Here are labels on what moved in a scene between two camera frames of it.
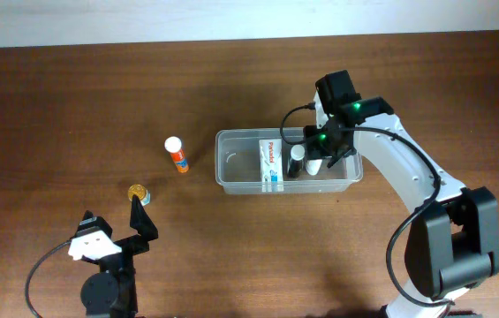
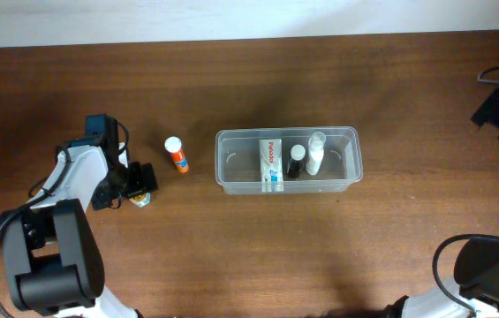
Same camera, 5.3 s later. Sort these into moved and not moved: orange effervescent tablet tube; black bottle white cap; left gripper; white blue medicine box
Moved: left gripper
Not moved: black bottle white cap; orange effervescent tablet tube; white blue medicine box
